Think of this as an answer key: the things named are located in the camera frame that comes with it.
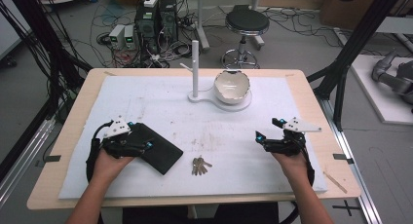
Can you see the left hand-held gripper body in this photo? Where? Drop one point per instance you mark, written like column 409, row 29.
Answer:
column 117, row 128

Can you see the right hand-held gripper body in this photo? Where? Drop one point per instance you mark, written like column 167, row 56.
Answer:
column 292, row 142

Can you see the black wallet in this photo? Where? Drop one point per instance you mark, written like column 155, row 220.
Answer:
column 162, row 152

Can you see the person's right hand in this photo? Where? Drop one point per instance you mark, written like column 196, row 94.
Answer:
column 293, row 167

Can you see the person's left hand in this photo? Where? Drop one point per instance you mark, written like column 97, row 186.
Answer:
column 108, row 167

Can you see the white foam mat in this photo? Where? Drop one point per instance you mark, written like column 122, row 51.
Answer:
column 211, row 133

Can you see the black tape strip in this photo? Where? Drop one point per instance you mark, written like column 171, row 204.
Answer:
column 52, row 158
column 342, row 158

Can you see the bunch of metal keys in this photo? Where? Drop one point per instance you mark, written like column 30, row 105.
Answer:
column 199, row 167

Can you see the white eggshell-shaped bowl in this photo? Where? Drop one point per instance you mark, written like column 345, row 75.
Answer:
column 231, row 87

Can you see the thin wooden stick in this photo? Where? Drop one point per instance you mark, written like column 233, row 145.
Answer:
column 334, row 182

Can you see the black tape cross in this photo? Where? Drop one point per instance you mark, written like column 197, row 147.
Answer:
column 346, row 207

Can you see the person's dark clothing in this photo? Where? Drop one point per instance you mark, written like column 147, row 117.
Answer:
column 201, row 214

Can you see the grey power supply unit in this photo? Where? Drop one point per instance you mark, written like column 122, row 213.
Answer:
column 116, row 35
column 130, row 37

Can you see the white floor board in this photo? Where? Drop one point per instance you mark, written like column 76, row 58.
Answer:
column 373, row 97

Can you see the black computer tower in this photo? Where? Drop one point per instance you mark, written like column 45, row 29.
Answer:
column 168, row 19
column 146, row 26

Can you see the black round stool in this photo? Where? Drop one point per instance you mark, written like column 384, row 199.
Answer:
column 246, row 22

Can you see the white box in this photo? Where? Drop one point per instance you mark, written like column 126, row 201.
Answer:
column 151, row 0

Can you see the brown cardboard box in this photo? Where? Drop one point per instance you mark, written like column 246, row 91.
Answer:
column 350, row 6

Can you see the aluminium rail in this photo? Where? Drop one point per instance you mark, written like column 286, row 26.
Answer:
column 22, row 156
column 354, row 165

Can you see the white stand with post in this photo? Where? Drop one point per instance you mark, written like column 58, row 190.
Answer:
column 195, row 71

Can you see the black metal frame post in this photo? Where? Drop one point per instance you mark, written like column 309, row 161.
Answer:
column 354, row 45

